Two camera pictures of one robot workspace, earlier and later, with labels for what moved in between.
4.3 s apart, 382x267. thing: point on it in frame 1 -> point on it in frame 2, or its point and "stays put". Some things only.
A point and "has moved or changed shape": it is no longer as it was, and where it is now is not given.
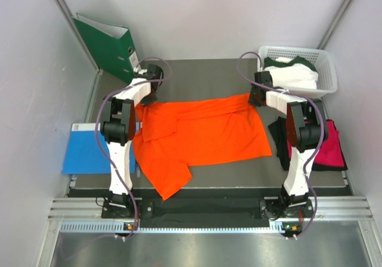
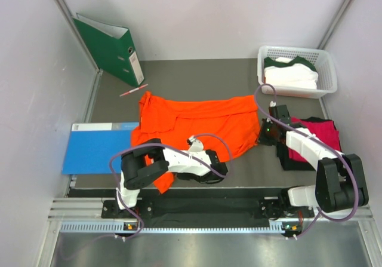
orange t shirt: x=169 y=137 has moved or changed shape
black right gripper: x=251 y=101 -> x=262 y=138
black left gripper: x=149 y=100 -> x=181 y=175
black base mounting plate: x=209 y=209 stays put
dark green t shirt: x=269 y=61 stays put
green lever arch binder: x=110 y=46 stays put
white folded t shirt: x=293 y=75 stays put
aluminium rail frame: x=87 y=216 stays put
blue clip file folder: x=85 y=155 stays put
